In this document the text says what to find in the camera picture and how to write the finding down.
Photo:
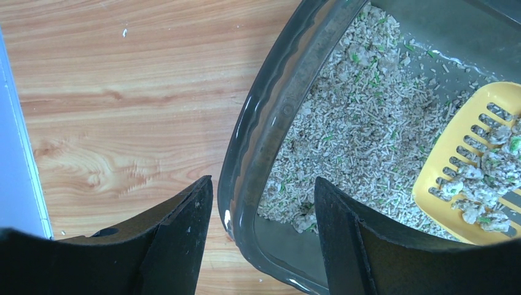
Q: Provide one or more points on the grey transparent litter box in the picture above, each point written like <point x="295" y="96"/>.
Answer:
<point x="484" y="32"/>

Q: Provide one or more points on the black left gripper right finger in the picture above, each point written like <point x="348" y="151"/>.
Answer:
<point x="366" y="252"/>

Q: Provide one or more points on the yellow litter scoop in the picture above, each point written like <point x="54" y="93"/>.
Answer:
<point x="506" y="96"/>

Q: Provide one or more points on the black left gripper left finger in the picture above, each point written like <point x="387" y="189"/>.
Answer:
<point x="158" y="251"/>

